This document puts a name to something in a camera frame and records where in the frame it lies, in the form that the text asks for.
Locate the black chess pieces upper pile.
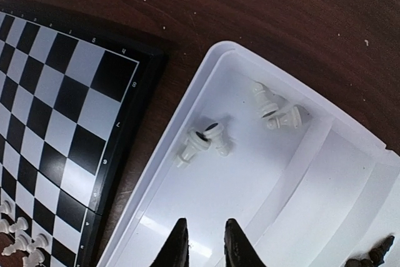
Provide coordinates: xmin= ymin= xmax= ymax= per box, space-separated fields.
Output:
xmin=344 ymin=235 xmax=395 ymax=267

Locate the white divided plastic tray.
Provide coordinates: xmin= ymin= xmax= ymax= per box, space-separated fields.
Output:
xmin=99 ymin=41 xmax=399 ymax=266

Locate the white pawn in tray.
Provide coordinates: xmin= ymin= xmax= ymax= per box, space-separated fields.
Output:
xmin=266 ymin=106 xmax=303 ymax=130

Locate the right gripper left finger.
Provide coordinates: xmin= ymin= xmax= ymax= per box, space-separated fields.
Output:
xmin=151 ymin=218 xmax=189 ymax=267

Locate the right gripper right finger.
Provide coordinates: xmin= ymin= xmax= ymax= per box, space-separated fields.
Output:
xmin=224 ymin=218 xmax=266 ymax=267

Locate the black grey chess board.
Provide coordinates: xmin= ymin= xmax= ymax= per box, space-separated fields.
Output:
xmin=1 ymin=5 xmax=166 ymax=266

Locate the white queen chess piece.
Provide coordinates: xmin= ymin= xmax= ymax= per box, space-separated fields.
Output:
xmin=22 ymin=249 xmax=45 ymax=267

